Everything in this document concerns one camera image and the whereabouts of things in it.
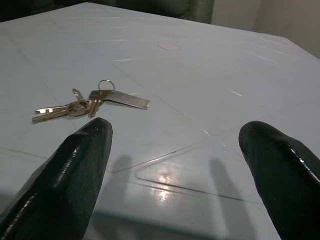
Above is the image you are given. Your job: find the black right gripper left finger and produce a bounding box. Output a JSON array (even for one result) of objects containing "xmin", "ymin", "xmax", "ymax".
[{"xmin": 0, "ymin": 117, "xmax": 114, "ymax": 240}]

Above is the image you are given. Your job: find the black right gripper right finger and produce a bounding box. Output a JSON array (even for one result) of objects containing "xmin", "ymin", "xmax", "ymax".
[{"xmin": 238, "ymin": 120, "xmax": 320, "ymax": 240}]

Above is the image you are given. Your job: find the bunch of brass keys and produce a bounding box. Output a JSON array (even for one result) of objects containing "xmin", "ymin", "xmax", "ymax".
[{"xmin": 31, "ymin": 79, "xmax": 151, "ymax": 124}]

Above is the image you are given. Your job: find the white plastic table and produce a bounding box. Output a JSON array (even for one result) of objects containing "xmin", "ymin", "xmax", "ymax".
[{"xmin": 0, "ymin": 1, "xmax": 320, "ymax": 240}]

